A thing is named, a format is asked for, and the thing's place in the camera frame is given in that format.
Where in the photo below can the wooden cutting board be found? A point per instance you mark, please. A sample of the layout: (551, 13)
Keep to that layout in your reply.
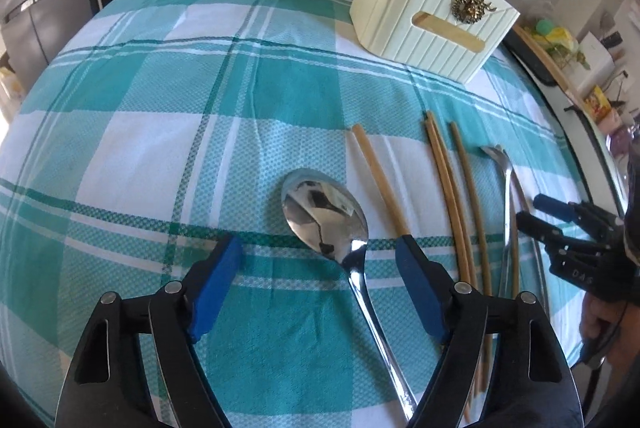
(550, 63)

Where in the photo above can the black pad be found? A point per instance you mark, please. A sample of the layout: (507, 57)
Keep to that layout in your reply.
(525, 56)

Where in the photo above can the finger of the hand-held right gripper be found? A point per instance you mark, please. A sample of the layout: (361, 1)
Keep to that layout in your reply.
(537, 225)
(552, 204)

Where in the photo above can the cream ribbed utensil holder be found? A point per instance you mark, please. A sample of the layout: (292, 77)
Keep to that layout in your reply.
(400, 8)

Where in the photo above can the teal white checked tablecloth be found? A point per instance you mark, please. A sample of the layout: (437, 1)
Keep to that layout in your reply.
(150, 118)

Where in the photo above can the black knife set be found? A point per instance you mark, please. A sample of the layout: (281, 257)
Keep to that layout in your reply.
(612, 41)

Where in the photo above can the large metal spoon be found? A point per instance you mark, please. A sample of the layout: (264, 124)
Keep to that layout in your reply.
(320, 218)

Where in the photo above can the plastic bag with green produce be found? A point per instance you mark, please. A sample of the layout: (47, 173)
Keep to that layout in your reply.
(555, 36)

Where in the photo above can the yellow snack packet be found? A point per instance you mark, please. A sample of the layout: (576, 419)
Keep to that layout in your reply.
(597, 101)

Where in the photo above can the white countertop appliance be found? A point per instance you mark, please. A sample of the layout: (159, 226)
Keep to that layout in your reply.
(595, 63)

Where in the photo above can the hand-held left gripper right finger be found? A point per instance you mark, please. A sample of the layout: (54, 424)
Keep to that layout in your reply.
(420, 283)

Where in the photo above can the metal fork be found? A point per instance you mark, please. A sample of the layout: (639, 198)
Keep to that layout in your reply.
(507, 188)

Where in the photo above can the person's right hand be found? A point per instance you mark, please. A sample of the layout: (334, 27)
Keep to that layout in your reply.
(595, 315)

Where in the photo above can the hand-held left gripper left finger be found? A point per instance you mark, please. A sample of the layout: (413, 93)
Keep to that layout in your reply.
(215, 283)

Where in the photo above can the slim metal utensil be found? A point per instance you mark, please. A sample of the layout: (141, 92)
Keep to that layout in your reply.
(530, 233)

